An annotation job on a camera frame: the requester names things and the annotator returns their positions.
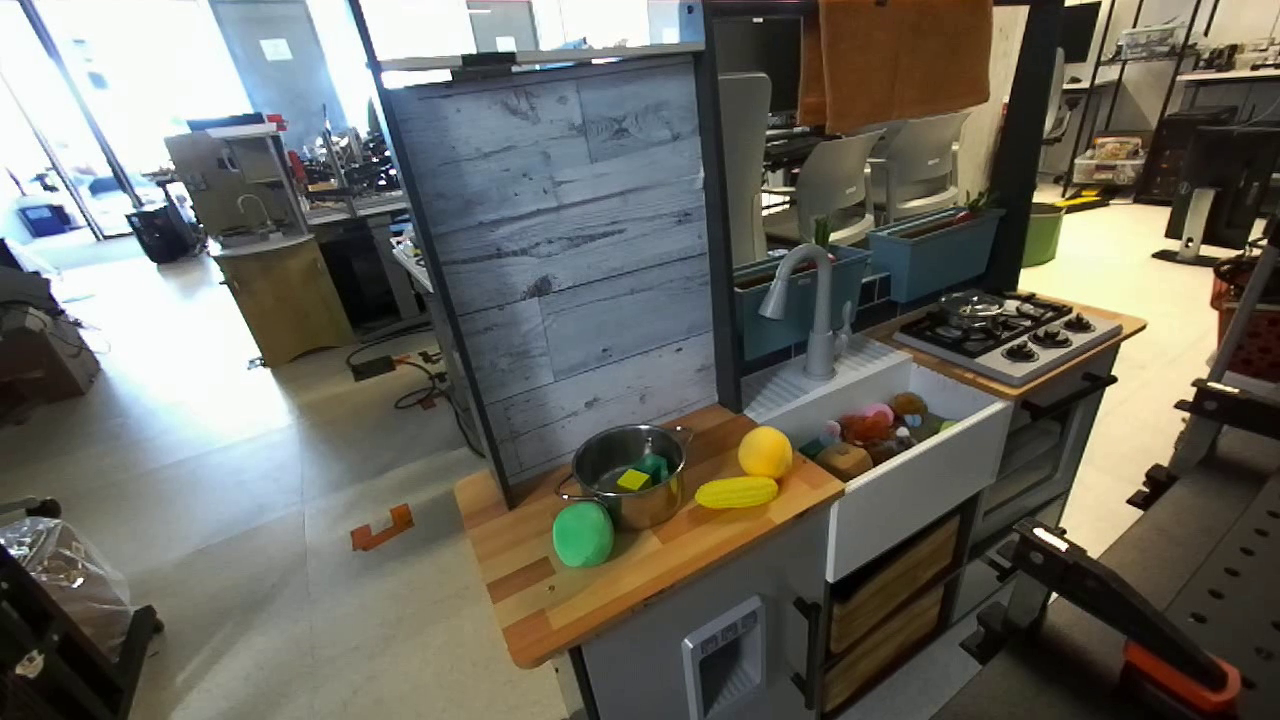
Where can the black robot base foreground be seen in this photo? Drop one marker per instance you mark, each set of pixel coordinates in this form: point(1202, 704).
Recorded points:
point(1210, 563)

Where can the steel pot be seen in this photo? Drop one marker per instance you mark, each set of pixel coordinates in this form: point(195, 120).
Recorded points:
point(633, 475)

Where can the yellow toy lemon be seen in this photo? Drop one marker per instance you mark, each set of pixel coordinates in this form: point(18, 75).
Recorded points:
point(764, 454)

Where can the left blue planter box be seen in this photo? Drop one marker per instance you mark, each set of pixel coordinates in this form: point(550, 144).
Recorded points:
point(764, 341)

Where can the blue planter box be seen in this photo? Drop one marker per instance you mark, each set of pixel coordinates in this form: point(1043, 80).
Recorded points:
point(929, 256)
point(764, 341)

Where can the yellow toy banana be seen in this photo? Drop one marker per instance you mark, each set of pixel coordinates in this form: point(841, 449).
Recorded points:
point(738, 492)

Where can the grey wood backsplash panel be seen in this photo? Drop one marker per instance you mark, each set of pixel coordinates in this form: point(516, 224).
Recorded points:
point(566, 230)

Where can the green round toy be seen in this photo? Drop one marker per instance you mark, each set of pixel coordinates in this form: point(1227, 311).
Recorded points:
point(583, 534)

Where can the brown toy in sink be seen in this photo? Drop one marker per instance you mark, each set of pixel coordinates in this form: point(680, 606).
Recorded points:
point(846, 462)

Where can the pink toy in sink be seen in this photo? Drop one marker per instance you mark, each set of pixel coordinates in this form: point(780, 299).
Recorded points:
point(870, 426)

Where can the right wooden countertop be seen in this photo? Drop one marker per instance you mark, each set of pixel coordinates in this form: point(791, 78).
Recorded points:
point(1025, 375)

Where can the wooden countertop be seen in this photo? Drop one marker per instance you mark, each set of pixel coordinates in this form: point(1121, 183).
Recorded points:
point(544, 611)
point(1025, 375)

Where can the white chair behind kitchen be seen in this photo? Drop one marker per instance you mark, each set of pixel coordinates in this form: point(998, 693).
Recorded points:
point(833, 189)

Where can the left wooden countertop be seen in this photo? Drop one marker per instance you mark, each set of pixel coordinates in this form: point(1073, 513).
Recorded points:
point(544, 611)

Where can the white toy sink basin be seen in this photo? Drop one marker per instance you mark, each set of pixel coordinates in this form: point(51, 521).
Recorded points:
point(908, 491)

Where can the right blue planter box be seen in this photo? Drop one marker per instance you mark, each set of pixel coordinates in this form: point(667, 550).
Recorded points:
point(929, 256)

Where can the grey toy stove top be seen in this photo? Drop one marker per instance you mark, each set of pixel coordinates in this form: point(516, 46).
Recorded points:
point(1011, 337)

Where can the orange bracket on floor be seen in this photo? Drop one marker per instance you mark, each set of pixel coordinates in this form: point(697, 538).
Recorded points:
point(369, 538)

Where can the black metal rail frame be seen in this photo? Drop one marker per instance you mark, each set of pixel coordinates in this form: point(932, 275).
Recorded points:
point(1011, 162)

